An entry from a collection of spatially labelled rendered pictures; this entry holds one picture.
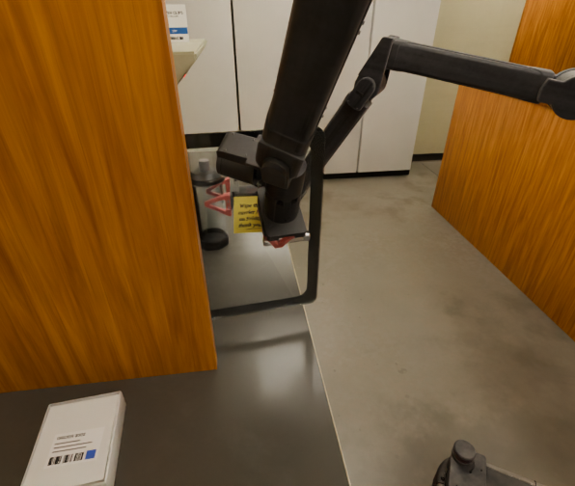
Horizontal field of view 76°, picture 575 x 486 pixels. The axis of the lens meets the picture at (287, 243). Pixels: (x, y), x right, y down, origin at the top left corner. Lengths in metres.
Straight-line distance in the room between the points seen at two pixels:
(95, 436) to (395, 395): 1.50
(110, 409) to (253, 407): 0.25
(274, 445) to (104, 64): 0.62
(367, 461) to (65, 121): 1.60
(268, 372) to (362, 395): 1.20
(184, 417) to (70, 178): 0.44
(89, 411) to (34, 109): 0.49
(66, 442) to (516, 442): 1.74
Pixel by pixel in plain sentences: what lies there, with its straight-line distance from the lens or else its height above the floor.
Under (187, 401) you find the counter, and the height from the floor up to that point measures 0.94.
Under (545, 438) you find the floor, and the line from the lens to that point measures 2.12.
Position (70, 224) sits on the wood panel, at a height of 1.29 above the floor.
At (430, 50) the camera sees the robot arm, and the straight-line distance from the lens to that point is 0.88.
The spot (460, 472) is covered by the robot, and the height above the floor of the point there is 0.28.
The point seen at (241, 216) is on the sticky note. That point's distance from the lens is 0.70.
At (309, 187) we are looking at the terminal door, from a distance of 0.70.
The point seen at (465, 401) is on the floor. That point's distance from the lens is 2.08.
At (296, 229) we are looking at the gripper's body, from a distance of 0.59.
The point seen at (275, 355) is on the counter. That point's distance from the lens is 0.82.
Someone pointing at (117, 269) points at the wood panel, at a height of 1.20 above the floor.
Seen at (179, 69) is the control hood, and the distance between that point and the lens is 0.61.
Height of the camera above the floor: 1.56
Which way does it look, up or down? 32 degrees down
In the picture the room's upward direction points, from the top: straight up
